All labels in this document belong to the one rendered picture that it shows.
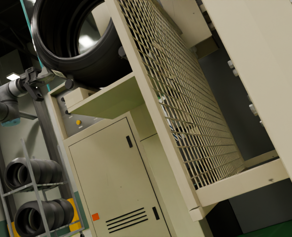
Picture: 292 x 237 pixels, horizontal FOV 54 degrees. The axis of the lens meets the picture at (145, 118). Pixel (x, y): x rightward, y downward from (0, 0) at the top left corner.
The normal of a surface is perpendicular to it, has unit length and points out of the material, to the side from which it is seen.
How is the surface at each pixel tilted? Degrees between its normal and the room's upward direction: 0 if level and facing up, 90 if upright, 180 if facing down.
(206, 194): 90
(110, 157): 90
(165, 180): 90
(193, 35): 90
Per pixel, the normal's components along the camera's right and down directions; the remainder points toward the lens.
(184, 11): -0.40, -0.08
